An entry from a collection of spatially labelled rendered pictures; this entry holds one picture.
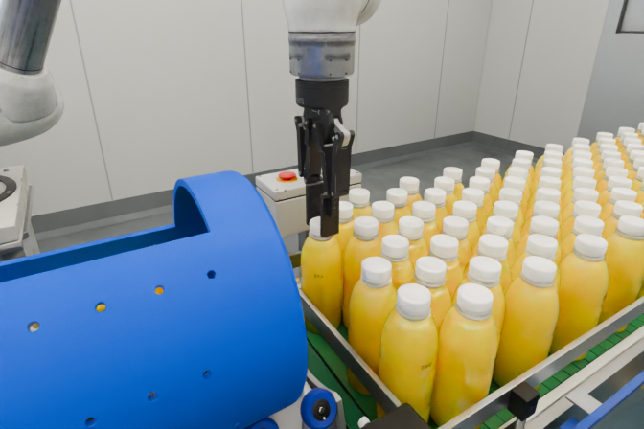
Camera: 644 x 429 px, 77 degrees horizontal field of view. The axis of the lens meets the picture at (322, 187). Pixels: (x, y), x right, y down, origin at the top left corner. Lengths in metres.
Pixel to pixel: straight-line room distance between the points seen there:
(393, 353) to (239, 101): 3.13
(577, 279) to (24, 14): 1.10
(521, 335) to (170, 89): 3.03
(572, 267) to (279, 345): 0.47
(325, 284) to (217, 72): 2.88
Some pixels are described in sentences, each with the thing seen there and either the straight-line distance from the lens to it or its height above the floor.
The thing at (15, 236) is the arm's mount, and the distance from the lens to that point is 0.95.
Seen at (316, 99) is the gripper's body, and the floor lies 1.30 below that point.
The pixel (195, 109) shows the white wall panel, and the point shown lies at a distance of 3.40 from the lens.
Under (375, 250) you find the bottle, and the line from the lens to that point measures 0.65.
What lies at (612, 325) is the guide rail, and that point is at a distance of 0.77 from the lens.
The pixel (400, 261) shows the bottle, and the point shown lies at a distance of 0.60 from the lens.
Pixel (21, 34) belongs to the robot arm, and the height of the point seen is 1.37.
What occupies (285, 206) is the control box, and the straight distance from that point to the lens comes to 0.78.
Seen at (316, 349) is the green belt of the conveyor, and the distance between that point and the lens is 0.71.
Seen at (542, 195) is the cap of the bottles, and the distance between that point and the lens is 0.86.
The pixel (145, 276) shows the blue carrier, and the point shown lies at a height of 1.20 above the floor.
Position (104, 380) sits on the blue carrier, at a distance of 0.37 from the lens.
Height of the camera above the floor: 1.39
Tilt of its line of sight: 22 degrees down
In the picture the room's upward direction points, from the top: straight up
